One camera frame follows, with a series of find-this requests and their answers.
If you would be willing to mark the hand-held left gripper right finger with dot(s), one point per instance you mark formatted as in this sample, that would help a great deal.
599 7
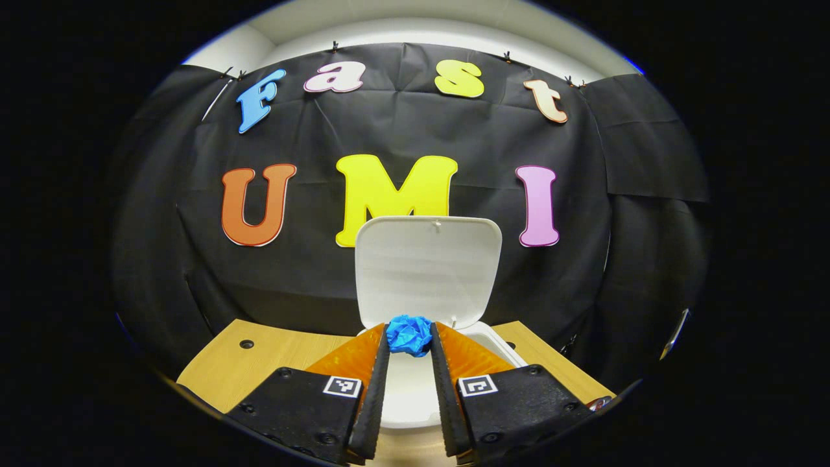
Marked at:
447 402

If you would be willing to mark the blue paper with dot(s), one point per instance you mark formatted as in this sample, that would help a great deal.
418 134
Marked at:
408 334

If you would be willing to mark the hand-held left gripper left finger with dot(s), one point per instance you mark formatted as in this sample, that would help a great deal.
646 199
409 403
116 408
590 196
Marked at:
376 402

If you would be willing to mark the wooden desktop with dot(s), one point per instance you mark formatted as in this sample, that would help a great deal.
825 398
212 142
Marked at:
259 370

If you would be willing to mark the black backdrop cloth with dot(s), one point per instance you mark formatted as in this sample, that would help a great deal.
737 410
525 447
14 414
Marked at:
292 272

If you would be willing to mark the white desktop garbage bin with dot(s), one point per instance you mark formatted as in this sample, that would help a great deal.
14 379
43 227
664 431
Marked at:
428 272

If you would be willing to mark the red pop can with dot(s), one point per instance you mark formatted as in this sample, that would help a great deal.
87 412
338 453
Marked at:
600 403

